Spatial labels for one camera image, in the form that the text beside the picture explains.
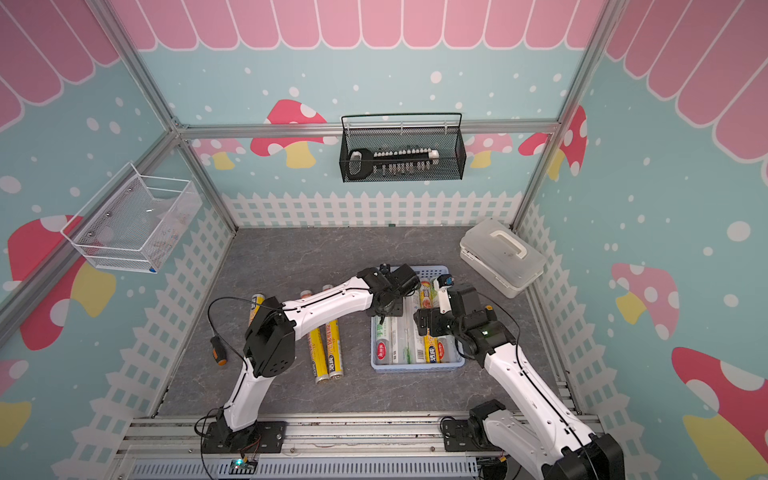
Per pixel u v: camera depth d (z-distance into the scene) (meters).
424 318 0.71
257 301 0.97
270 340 0.51
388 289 0.65
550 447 0.41
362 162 0.89
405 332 0.89
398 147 0.94
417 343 0.85
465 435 0.74
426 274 0.73
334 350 0.85
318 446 0.74
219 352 0.88
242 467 0.73
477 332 0.56
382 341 0.86
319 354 0.85
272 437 0.74
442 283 0.71
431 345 0.86
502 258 0.97
